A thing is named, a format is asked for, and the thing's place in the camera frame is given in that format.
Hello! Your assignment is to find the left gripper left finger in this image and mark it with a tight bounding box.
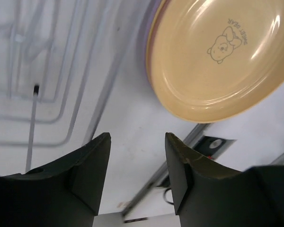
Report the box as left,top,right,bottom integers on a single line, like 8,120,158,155
0,132,111,227

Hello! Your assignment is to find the white wire dish rack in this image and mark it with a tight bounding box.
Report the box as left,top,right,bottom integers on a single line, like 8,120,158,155
0,0,142,173

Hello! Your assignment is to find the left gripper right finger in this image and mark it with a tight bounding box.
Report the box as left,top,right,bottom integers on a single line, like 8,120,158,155
165,133,284,227

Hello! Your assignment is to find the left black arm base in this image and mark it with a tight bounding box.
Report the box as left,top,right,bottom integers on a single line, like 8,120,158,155
160,136,237,206

